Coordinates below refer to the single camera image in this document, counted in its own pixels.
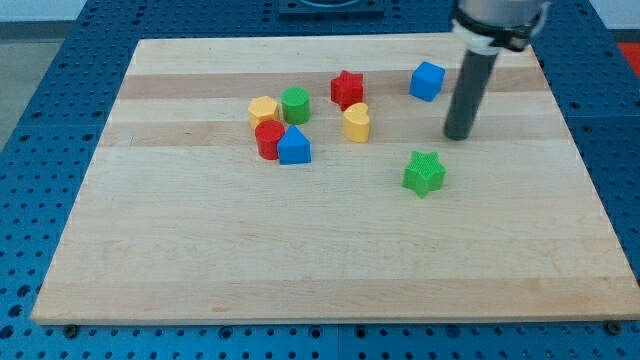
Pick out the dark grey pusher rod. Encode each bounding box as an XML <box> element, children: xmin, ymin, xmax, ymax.
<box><xmin>443</xmin><ymin>50</ymin><xmax>498</xmax><ymax>141</ymax></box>

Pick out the yellow heart block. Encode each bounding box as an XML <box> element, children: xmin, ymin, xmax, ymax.
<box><xmin>343</xmin><ymin>102</ymin><xmax>371</xmax><ymax>143</ymax></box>

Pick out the blue cube block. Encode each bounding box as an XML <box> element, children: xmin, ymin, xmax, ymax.
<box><xmin>409</xmin><ymin>62</ymin><xmax>446</xmax><ymax>102</ymax></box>

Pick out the green star block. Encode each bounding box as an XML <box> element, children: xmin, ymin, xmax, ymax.
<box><xmin>402</xmin><ymin>151</ymin><xmax>447</xmax><ymax>198</ymax></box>

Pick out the red star block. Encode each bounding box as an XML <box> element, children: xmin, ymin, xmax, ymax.
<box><xmin>330</xmin><ymin>70</ymin><xmax>364</xmax><ymax>111</ymax></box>

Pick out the green cylinder block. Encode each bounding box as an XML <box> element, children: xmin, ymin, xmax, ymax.
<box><xmin>281</xmin><ymin>86</ymin><xmax>311</xmax><ymax>125</ymax></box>

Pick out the blue triangle block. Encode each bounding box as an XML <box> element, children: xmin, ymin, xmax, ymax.
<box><xmin>277</xmin><ymin>125</ymin><xmax>312</xmax><ymax>165</ymax></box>

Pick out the yellow hexagon block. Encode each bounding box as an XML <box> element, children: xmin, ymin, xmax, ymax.
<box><xmin>248</xmin><ymin>96</ymin><xmax>280</xmax><ymax>129</ymax></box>

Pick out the red cylinder block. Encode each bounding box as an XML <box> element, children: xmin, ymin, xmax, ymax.
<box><xmin>254</xmin><ymin>120</ymin><xmax>285</xmax><ymax>160</ymax></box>

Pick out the wooden board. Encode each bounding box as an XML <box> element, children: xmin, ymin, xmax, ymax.
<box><xmin>31</xmin><ymin>33</ymin><xmax>639</xmax><ymax>325</ymax></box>

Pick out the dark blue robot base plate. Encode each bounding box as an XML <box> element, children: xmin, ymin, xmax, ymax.
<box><xmin>276</xmin><ymin>0</ymin><xmax>385</xmax><ymax>18</ymax></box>

